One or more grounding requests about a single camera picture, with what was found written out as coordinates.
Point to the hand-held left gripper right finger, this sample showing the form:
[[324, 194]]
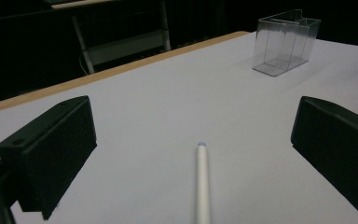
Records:
[[338, 146]]

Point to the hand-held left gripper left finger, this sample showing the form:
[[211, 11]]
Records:
[[49, 149]]

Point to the clear plastic holder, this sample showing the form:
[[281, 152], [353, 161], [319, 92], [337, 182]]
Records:
[[284, 45]]

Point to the white pen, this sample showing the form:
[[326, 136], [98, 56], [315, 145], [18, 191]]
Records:
[[202, 183]]

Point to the white metal stand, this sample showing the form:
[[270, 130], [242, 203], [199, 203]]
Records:
[[121, 43]]

